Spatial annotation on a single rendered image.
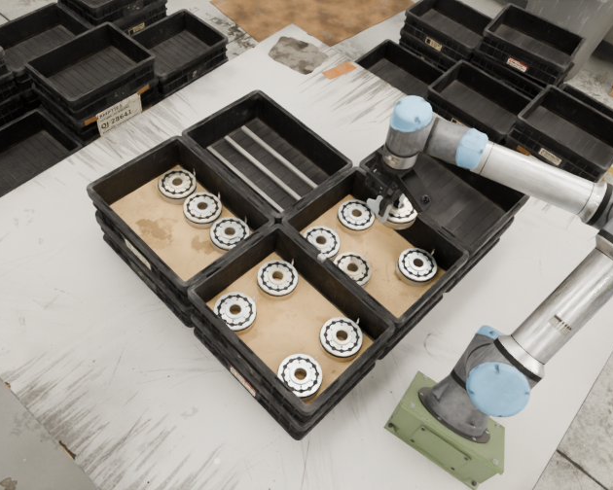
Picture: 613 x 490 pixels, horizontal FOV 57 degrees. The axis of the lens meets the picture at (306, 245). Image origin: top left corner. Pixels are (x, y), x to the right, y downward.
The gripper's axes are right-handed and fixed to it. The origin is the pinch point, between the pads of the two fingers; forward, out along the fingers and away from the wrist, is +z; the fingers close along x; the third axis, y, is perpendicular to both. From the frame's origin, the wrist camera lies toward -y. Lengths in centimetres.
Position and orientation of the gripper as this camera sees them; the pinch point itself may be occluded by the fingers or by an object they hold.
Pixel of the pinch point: (389, 215)
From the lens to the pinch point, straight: 141.6
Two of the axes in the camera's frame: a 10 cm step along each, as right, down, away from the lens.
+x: -7.0, 5.9, -4.0
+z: -0.5, 5.1, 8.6
